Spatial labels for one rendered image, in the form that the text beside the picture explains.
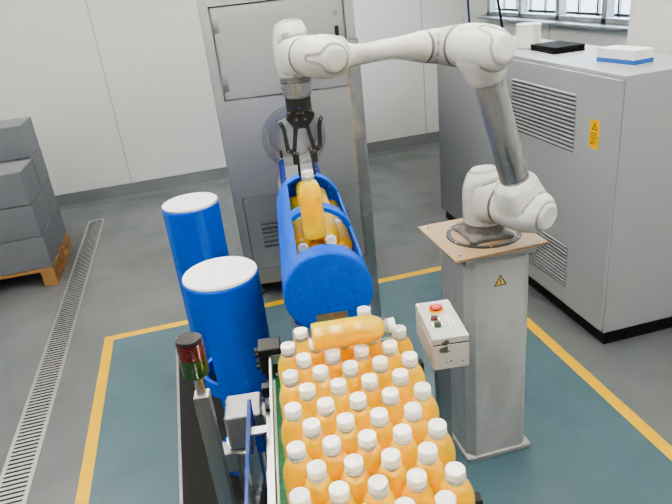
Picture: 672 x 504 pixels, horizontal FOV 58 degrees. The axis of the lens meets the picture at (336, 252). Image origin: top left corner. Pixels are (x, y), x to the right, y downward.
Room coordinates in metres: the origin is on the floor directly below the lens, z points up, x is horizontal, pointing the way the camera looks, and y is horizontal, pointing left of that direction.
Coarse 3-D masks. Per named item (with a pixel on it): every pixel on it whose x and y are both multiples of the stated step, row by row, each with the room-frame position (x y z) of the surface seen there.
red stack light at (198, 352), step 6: (180, 348) 1.21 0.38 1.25; (192, 348) 1.21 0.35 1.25; (198, 348) 1.22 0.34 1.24; (204, 348) 1.24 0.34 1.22; (180, 354) 1.21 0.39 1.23; (186, 354) 1.21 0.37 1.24; (192, 354) 1.21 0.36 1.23; (198, 354) 1.21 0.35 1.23; (204, 354) 1.23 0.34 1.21; (180, 360) 1.22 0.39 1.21; (186, 360) 1.21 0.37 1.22; (192, 360) 1.21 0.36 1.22; (198, 360) 1.21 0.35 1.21
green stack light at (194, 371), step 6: (204, 360) 1.23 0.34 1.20; (186, 366) 1.21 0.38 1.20; (192, 366) 1.21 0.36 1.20; (198, 366) 1.21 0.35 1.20; (204, 366) 1.22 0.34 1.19; (186, 372) 1.21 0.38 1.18; (192, 372) 1.21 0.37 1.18; (198, 372) 1.21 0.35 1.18; (204, 372) 1.22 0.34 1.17; (186, 378) 1.21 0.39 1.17; (192, 378) 1.21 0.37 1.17; (198, 378) 1.21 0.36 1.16
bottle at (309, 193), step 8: (304, 184) 1.79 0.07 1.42; (312, 184) 1.79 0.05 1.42; (304, 192) 1.78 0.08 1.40; (312, 192) 1.78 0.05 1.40; (320, 192) 1.80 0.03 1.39; (304, 200) 1.78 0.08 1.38; (312, 200) 1.77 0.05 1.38; (320, 200) 1.79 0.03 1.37; (304, 208) 1.78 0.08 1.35; (312, 208) 1.77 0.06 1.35; (320, 208) 1.79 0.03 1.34; (304, 216) 1.78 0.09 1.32; (312, 216) 1.77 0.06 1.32; (320, 216) 1.78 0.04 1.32; (304, 224) 1.79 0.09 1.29; (312, 224) 1.77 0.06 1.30; (320, 224) 1.78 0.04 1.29; (304, 232) 1.79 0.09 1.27; (312, 232) 1.77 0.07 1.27; (320, 232) 1.78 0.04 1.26
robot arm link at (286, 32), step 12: (276, 24) 1.79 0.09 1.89; (288, 24) 1.77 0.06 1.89; (300, 24) 1.78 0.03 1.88; (276, 36) 1.78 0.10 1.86; (288, 36) 1.76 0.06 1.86; (300, 36) 1.75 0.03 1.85; (276, 48) 1.78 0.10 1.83; (288, 48) 1.73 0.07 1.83; (276, 60) 1.79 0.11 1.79; (288, 60) 1.73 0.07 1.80; (288, 72) 1.76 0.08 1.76
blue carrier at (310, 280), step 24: (288, 192) 2.41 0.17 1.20; (336, 192) 2.56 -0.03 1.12; (288, 216) 2.13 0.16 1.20; (336, 216) 2.10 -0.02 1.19; (288, 240) 1.92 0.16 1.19; (288, 264) 1.75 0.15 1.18; (312, 264) 1.69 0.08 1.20; (336, 264) 1.69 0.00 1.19; (360, 264) 1.70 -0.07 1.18; (288, 288) 1.68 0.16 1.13; (312, 288) 1.69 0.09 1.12; (336, 288) 1.69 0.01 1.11; (360, 288) 1.70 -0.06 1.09; (312, 312) 1.69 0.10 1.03
